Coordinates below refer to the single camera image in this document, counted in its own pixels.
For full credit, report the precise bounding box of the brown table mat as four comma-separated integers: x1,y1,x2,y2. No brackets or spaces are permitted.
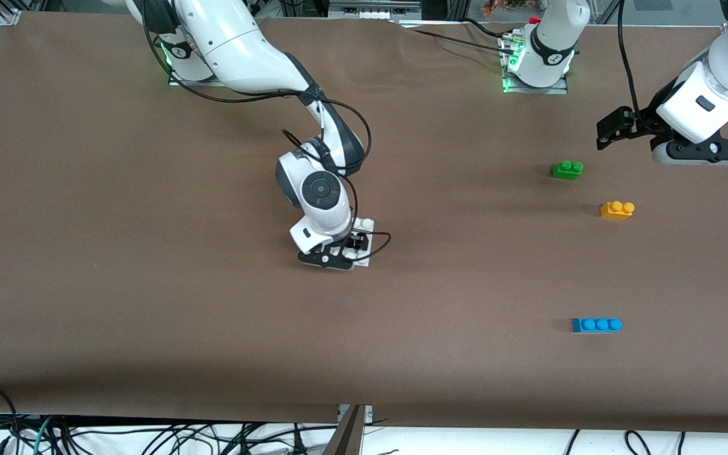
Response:
0,11,728,434

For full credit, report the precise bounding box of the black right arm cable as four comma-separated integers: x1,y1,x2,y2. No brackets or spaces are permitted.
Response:
142,0,392,260

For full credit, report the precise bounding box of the yellow two-stud block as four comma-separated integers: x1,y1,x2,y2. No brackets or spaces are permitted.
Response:
600,200,636,221

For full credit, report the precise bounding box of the blue three-stud block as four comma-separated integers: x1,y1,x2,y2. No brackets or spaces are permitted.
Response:
571,317,623,334

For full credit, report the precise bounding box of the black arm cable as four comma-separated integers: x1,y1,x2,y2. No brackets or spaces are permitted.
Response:
142,0,392,260
617,0,641,118

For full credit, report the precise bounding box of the green two-stud block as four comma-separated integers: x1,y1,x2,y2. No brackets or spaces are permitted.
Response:
551,161,585,181

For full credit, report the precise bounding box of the teal cable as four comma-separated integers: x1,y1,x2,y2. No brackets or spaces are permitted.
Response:
32,416,55,455

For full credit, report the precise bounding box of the aluminium bracket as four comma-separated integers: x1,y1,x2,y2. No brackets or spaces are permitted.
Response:
323,404,374,455

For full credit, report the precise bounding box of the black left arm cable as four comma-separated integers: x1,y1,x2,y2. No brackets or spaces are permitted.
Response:
617,0,641,118

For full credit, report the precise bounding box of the white power strip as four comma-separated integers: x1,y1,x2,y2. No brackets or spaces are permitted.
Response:
328,0,423,21

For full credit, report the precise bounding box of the white studded base plate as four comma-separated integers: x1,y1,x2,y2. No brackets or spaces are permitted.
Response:
336,217,377,269

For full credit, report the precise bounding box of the black base cable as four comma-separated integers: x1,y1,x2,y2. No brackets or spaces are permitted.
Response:
396,19,516,54

